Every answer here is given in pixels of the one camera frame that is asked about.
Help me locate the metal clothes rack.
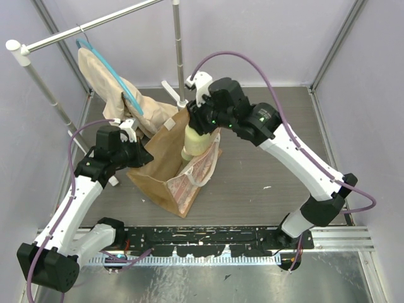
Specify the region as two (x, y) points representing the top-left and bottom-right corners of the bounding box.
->
(5, 0), (198, 187)

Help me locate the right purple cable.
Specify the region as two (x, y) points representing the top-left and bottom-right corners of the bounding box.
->
(191, 51), (377, 272)

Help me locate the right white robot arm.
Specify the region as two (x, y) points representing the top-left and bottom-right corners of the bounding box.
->
(185, 72), (357, 249)

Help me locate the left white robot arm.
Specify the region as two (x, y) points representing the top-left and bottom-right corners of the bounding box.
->
(16, 119), (153, 293)

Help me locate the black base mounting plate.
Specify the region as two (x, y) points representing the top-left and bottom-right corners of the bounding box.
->
(106, 225), (314, 258)

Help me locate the brown canvas tote bag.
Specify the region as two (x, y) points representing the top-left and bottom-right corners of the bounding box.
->
(126, 109), (223, 218)

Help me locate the yellow lotion squeeze bottle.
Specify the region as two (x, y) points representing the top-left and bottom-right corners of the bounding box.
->
(181, 125), (211, 167)

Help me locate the aluminium frame rail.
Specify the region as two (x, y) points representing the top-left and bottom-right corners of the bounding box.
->
(34, 225), (375, 266)

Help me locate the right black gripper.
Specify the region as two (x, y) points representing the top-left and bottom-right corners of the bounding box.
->
(185, 90), (235, 136)

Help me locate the blue clothes hanger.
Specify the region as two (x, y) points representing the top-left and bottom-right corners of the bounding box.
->
(74, 38), (145, 116)

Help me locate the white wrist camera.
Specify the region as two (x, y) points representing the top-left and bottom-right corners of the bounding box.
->
(110, 118), (139, 143)
(185, 71), (213, 107)

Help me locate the purple cable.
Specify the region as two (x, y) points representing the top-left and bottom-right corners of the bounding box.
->
(25, 119), (119, 297)
(191, 51), (377, 272)

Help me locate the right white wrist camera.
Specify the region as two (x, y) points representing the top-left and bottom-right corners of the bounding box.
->
(185, 71), (213, 107)

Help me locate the beige cloth on hanger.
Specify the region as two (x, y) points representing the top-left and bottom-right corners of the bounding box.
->
(78, 47), (178, 138)

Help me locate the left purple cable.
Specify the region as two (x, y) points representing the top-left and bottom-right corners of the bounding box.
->
(25, 119), (119, 297)

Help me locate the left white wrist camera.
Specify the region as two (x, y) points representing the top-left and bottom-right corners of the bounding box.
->
(110, 118), (139, 143)

